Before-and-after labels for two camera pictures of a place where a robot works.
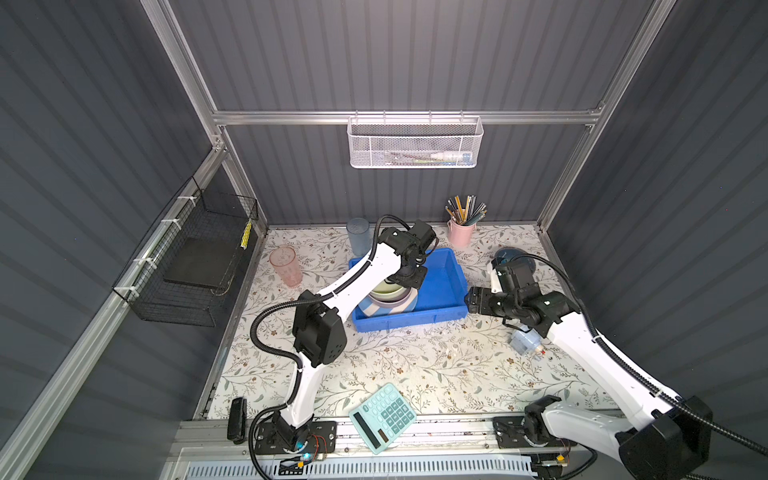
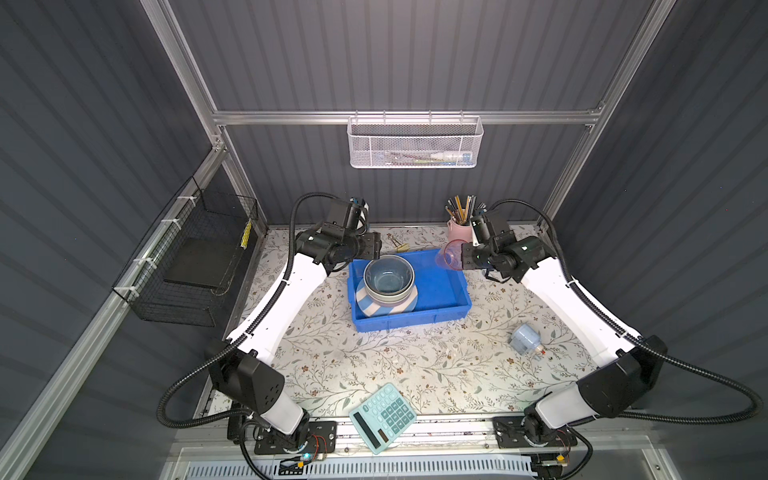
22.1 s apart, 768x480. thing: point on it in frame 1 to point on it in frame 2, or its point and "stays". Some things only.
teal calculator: [382, 416] stays
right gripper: [482, 294] to [466, 263]
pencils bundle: [468, 215] stays
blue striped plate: [369, 307] stays
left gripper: [416, 281] to [372, 243]
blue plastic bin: [442, 295] stays
